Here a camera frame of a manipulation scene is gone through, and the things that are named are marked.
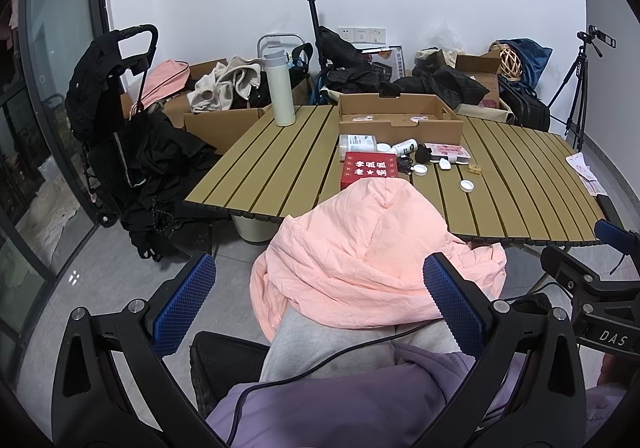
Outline paper receipts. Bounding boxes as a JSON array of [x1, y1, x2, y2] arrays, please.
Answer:
[[565, 152, 608, 197]]

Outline black suitcase bag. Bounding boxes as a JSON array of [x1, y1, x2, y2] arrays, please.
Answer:
[[498, 75, 551, 133]]

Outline white wet wipes pack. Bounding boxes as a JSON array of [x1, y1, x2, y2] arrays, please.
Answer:
[[338, 134, 378, 160]]

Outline white thermos bottle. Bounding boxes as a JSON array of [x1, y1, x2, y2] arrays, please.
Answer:
[[262, 49, 295, 127]]

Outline white round lid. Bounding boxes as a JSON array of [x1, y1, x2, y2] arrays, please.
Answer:
[[460, 179, 475, 193]]

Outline large cardboard box left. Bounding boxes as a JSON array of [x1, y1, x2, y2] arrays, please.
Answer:
[[120, 58, 312, 157]]

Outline pink hooded jacket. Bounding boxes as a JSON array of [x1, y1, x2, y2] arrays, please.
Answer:
[[250, 178, 506, 340]]

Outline pink backpack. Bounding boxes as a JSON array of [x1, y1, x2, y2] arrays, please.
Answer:
[[130, 60, 191, 115]]

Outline white spray bottle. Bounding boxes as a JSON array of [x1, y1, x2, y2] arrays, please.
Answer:
[[390, 139, 418, 156]]

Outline white bin under table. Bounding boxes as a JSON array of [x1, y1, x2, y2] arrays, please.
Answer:
[[231, 215, 280, 244]]

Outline small tan wooden block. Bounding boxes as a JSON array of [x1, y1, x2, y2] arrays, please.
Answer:
[[468, 164, 482, 175]]

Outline cardboard tray box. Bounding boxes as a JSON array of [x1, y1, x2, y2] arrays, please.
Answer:
[[337, 93, 463, 145]]

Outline black camera tripod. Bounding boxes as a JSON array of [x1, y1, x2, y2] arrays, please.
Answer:
[[547, 24, 617, 151]]

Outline black folding cart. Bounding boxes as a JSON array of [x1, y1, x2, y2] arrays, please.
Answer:
[[65, 24, 220, 261]]

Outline pink white card box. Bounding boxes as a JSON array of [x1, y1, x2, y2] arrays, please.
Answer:
[[425, 143, 471, 164]]

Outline white jar cap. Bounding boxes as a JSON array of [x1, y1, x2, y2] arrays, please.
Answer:
[[411, 164, 427, 176]]

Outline blue cloth bag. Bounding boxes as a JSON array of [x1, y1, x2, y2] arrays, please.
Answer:
[[499, 38, 553, 90]]

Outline cardboard box right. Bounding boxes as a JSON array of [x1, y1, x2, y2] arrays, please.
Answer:
[[456, 50, 501, 108]]

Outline woven rattan ball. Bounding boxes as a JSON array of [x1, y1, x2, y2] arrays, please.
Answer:
[[489, 41, 523, 82]]

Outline grey sweatpants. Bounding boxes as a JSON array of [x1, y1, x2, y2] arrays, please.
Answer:
[[260, 307, 458, 382]]

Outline tan slatted folding table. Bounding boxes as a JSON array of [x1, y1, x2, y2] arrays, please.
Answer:
[[183, 103, 608, 244]]

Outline person's right hand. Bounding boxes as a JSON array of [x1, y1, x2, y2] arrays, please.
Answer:
[[597, 354, 628, 387]]

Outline black chair seat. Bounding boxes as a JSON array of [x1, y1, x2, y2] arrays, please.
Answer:
[[190, 331, 269, 418]]

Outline beige clothes pile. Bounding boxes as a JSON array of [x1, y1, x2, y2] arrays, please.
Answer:
[[186, 56, 262, 113]]

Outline white printed product box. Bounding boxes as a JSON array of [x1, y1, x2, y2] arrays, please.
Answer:
[[360, 44, 405, 82]]

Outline red gift box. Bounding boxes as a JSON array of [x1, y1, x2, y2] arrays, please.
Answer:
[[341, 152, 398, 190]]

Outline white metal rack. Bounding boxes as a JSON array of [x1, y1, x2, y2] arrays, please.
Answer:
[[256, 33, 306, 59]]

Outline black charger plug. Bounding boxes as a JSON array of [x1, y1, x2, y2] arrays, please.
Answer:
[[414, 145, 432, 165]]

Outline black jacket pile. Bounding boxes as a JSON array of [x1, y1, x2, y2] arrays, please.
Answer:
[[309, 25, 492, 110]]

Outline beige canvas bag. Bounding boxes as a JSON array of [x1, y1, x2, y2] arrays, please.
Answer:
[[454, 101, 515, 124]]

